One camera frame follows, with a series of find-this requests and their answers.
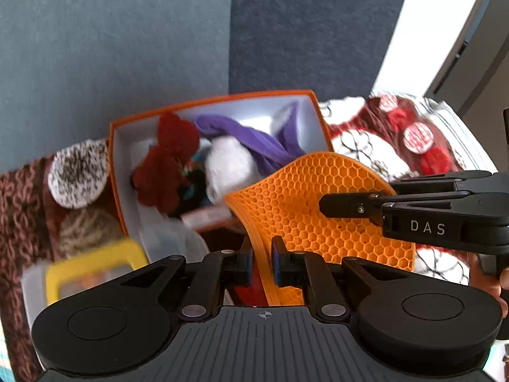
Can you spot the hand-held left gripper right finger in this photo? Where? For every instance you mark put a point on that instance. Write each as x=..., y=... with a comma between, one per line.
x=277, y=262

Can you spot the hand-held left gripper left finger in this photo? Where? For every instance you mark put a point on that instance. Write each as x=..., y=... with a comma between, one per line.
x=249, y=264

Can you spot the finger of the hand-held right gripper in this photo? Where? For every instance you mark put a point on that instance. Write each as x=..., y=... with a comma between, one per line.
x=437, y=183
x=346, y=207

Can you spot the orange honeycomb silicone mat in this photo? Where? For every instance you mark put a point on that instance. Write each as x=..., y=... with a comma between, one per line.
x=302, y=191

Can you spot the black scrunchie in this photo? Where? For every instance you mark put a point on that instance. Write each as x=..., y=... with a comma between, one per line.
x=191, y=195

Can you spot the white cloth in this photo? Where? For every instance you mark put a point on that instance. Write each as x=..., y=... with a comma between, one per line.
x=230, y=163

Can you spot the purple cloth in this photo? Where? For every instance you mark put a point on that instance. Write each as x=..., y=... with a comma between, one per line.
x=254, y=139

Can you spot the red knitted cloth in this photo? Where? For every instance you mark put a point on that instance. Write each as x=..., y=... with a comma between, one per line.
x=163, y=175

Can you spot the orange cardboard box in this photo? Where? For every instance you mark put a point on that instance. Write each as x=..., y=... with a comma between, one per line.
x=119, y=167

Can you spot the person's right hand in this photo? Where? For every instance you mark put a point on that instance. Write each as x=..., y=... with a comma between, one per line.
x=483, y=284

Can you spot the pink and white sponge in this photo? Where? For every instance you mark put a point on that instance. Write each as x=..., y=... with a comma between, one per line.
x=202, y=218

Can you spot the maroon printed blanket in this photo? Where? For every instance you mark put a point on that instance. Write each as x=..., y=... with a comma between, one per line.
x=24, y=207

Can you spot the grey upholstered headboard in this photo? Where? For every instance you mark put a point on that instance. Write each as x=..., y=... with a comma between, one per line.
x=119, y=47

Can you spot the dark door frame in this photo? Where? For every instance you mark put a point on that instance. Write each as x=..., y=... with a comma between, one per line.
x=477, y=47

